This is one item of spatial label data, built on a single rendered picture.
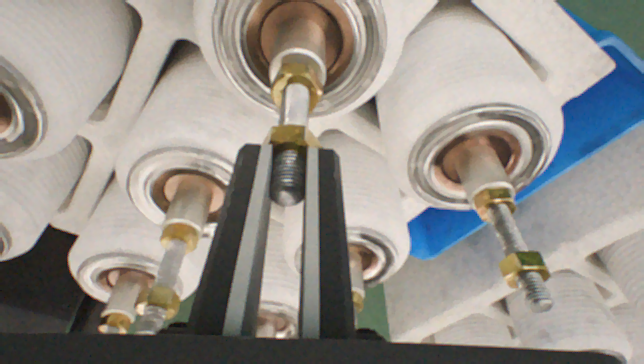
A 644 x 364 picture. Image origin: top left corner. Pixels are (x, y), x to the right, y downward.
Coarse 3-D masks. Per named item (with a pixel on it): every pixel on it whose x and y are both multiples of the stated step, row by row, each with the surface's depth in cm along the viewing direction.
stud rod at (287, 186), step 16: (288, 96) 13; (304, 96) 13; (288, 112) 13; (304, 112) 13; (288, 160) 11; (304, 160) 11; (272, 176) 11; (288, 176) 10; (304, 176) 11; (272, 192) 10; (288, 192) 10; (304, 192) 11
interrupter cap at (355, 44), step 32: (224, 0) 16; (256, 0) 16; (288, 0) 16; (320, 0) 16; (352, 0) 16; (224, 32) 17; (256, 32) 17; (352, 32) 17; (384, 32) 17; (224, 64) 18; (256, 64) 18; (352, 64) 18; (256, 96) 19; (352, 96) 19
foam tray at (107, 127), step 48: (144, 0) 23; (192, 0) 23; (432, 0) 23; (480, 0) 23; (528, 0) 23; (144, 48) 25; (528, 48) 25; (576, 48) 25; (144, 96) 27; (96, 144) 30; (96, 192) 34
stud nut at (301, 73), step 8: (288, 64) 14; (296, 64) 14; (304, 64) 14; (280, 72) 14; (288, 72) 14; (296, 72) 14; (304, 72) 14; (312, 72) 14; (280, 80) 14; (288, 80) 14; (296, 80) 14; (304, 80) 14; (312, 80) 14; (320, 80) 15; (272, 88) 14; (280, 88) 14; (312, 88) 14; (320, 88) 14; (272, 96) 14; (280, 96) 14; (312, 96) 14; (320, 96) 14; (280, 104) 14; (312, 104) 14
